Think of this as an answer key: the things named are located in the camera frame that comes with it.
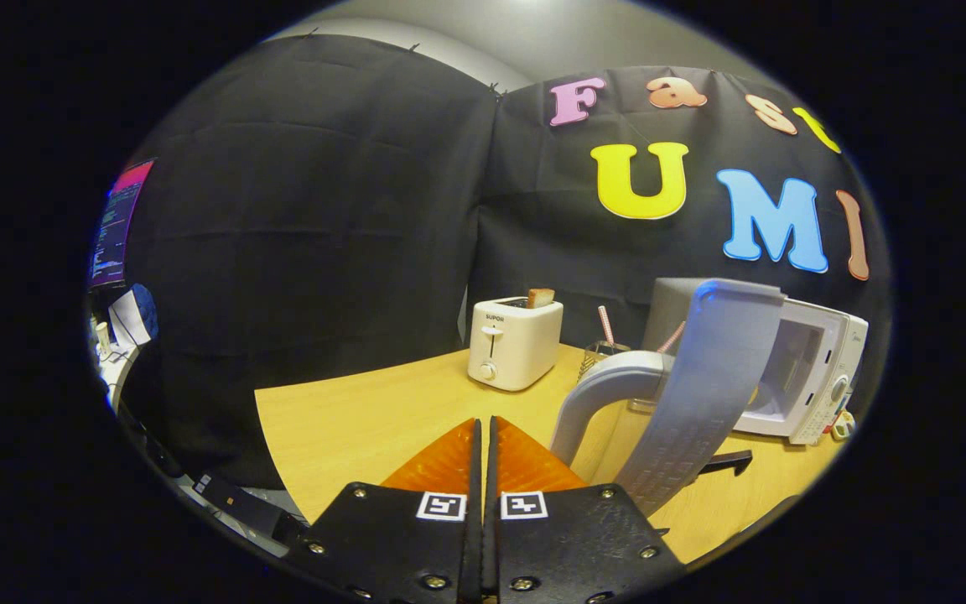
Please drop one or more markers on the pink striped straw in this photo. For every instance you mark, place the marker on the pink striped straw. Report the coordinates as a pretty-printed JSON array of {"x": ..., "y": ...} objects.
[{"x": 606, "y": 327}]

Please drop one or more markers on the toast slice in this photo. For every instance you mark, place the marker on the toast slice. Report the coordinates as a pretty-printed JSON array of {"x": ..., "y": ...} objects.
[{"x": 541, "y": 297}]

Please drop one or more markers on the white paper sheets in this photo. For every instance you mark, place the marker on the white paper sheets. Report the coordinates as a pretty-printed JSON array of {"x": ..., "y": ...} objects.
[{"x": 131, "y": 317}]

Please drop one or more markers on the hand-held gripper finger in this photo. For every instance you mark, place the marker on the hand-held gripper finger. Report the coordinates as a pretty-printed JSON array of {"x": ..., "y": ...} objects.
[
  {"x": 475, "y": 545},
  {"x": 491, "y": 545}
]

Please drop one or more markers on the computer monitor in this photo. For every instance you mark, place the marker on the computer monitor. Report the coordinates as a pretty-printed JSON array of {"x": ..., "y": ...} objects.
[{"x": 114, "y": 226}]

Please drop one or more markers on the glass straw holder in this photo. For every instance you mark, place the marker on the glass straw holder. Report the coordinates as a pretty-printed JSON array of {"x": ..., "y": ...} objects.
[{"x": 596, "y": 356}]

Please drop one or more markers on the white toaster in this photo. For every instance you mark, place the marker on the white toaster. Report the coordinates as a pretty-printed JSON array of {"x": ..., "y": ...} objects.
[{"x": 512, "y": 344}]

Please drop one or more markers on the white microwave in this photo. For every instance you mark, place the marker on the white microwave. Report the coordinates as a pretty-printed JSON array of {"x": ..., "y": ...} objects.
[{"x": 718, "y": 361}]

